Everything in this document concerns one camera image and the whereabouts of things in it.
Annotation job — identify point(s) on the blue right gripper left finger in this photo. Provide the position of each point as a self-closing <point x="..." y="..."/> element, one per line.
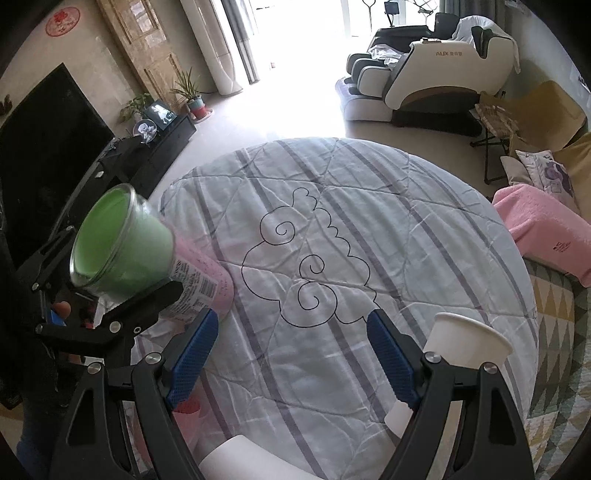
<point x="186" y="355"/>

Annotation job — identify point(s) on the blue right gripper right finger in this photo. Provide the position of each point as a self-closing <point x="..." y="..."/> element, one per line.
<point x="397" y="354"/>

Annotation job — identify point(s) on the white paper cup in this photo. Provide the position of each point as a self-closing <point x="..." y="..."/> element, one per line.
<point x="239" y="458"/>
<point x="461" y="341"/>

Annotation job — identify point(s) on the glass jar pink green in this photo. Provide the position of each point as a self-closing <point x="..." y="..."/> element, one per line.
<point x="124" y="246"/>

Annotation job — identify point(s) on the clear cup pink label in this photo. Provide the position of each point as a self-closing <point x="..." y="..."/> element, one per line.
<point x="187" y="415"/>

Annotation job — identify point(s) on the person left hand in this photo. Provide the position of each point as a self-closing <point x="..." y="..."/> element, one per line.
<point x="59" y="312"/>

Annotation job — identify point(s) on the striped grey quilt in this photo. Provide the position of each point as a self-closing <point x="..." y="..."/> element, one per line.
<point x="316" y="234"/>

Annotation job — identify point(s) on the triangle pattern quilt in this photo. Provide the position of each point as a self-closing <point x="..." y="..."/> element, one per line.
<point x="560" y="407"/>

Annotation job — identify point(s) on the black tv cabinet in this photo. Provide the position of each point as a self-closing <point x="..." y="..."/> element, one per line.
<point x="127" y="161"/>

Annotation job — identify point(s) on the pink blanket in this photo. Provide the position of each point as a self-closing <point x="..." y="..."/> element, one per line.
<point x="545" y="230"/>

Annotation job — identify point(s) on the black television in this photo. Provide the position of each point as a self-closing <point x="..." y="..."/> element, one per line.
<point x="48" y="143"/>

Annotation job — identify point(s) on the small green plant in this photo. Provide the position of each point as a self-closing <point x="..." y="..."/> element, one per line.
<point x="135" y="106"/>

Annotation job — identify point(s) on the purple floral pillow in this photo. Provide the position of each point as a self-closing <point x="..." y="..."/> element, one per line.
<point x="541" y="170"/>

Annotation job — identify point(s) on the folding stool with cloth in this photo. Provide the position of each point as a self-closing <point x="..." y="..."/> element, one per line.
<point x="499" y="124"/>

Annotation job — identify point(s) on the potted plant red pot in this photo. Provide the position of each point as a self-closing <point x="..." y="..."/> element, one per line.
<point x="188" y="89"/>

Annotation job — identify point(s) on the tan covered sofa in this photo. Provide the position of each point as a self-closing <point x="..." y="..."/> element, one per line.
<point x="549" y="119"/>

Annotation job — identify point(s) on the wooden door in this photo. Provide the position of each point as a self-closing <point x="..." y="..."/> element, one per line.
<point x="138" y="32"/>

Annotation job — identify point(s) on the white massage chair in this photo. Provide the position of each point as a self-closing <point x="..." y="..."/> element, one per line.
<point x="432" y="71"/>

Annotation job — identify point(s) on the white standing air conditioner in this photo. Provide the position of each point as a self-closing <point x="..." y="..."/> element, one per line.
<point x="211" y="29"/>

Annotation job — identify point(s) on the grey curtain right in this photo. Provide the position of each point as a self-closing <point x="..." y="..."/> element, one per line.
<point x="493" y="9"/>

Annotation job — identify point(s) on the photo frame on cabinet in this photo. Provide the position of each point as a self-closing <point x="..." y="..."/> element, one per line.
<point x="160" y="114"/>

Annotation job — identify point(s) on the red round wall sticker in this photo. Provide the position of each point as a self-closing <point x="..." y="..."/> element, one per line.
<point x="62" y="21"/>

